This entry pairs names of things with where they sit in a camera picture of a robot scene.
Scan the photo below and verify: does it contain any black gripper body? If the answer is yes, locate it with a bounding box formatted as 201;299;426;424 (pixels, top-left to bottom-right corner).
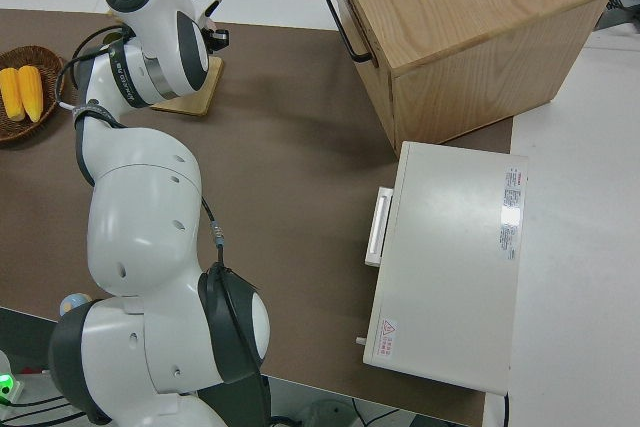
207;29;232;52

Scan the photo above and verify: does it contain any wooden mug tree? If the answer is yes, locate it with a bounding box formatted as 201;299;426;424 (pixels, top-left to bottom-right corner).
149;55;225;118

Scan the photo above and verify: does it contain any brown table mat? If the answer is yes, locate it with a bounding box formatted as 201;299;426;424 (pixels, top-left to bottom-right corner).
0;7;516;427

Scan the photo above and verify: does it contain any round wicker basket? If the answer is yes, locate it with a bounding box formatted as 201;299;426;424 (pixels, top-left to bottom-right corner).
0;45;65;144

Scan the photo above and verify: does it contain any yellow corn cob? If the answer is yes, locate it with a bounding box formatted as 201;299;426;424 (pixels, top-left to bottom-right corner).
17;65;45;123
0;67;24;122

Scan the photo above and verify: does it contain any white toaster oven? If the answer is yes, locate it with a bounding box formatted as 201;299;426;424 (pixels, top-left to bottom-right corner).
362;140;530;395

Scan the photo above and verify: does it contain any red warning sticker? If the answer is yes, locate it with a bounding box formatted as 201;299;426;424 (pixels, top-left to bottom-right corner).
378;316;399;357

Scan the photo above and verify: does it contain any white text label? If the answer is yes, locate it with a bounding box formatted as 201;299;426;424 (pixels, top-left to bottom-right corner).
494;166;526;262

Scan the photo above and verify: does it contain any grey round stand base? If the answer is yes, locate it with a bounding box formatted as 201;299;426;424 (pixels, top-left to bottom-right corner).
297;396;361;427

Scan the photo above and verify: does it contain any white box with green light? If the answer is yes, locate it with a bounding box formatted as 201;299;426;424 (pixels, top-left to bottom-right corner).
0;349;26;406

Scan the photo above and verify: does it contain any black cabinet handle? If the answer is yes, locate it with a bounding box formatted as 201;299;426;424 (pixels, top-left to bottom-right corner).
324;0;374;63

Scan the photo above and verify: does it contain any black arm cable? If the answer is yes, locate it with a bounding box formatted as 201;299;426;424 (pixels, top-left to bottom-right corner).
55;24;266;398

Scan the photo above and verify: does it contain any white oven door handle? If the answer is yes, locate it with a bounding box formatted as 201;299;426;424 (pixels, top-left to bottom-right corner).
363;186;395;268

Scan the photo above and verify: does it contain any black round pedestal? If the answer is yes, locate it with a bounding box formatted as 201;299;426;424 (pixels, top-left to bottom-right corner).
257;374;274;427

